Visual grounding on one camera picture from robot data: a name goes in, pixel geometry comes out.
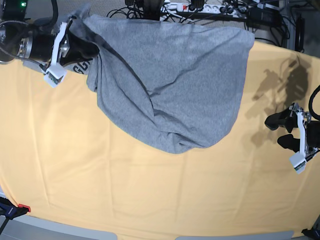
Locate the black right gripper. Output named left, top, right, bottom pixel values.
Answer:
left=18, top=25, right=99, bottom=62

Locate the white power strip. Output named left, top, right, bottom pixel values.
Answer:
left=167, top=2, right=247, bottom=19

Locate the black clamp bottom right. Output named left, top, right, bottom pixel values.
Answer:
left=301, top=221, right=320, bottom=240

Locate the black box far right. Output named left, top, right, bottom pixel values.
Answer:
left=294, top=15, right=305, bottom=52

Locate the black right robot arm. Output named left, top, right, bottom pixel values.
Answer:
left=0, top=0, right=99, bottom=67

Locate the clamp with red tip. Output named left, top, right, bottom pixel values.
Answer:
left=0, top=197, right=31, bottom=220

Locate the grey t-shirt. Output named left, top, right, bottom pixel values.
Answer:
left=70, top=4, right=255, bottom=154

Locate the black power adapter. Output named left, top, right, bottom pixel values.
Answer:
left=247, top=7, right=283, bottom=27

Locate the black centre post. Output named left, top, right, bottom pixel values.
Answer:
left=143, top=0, right=163, bottom=21

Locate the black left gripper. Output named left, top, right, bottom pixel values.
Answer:
left=264, top=109, right=320, bottom=153

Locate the yellow table cloth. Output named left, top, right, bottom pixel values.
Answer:
left=0, top=42, right=320, bottom=240

